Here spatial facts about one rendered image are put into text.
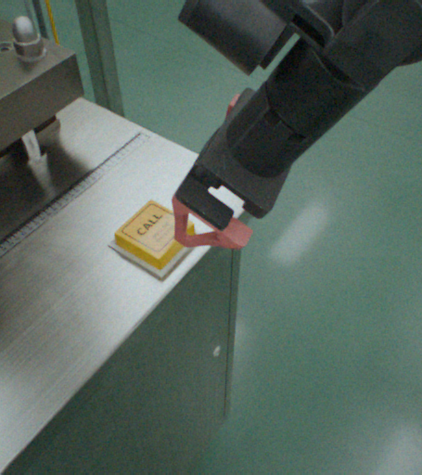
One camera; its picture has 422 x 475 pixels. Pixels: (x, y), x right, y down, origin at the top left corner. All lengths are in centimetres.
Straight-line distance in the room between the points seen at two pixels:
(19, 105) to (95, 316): 27
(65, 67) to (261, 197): 40
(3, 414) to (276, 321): 118
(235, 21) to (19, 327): 40
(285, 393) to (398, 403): 30
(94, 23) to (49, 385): 114
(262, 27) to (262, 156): 9
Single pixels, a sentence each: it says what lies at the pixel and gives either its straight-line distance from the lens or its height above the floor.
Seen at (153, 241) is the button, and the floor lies 92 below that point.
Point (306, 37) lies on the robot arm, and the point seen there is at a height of 123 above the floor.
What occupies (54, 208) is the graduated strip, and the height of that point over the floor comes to 90.
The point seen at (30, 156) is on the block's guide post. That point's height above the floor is 91.
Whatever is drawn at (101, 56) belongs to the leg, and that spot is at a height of 58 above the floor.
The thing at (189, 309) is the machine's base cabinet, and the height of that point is 75.
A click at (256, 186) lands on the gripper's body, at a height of 112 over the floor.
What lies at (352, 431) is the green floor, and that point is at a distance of 155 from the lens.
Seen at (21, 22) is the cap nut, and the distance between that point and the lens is 73.
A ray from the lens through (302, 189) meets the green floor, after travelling 203.
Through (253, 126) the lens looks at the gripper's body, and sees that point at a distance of 39.
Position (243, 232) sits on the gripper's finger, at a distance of 42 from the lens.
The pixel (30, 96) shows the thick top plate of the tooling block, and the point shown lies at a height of 101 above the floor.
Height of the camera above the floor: 141
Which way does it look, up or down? 50 degrees down
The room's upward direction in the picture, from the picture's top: straight up
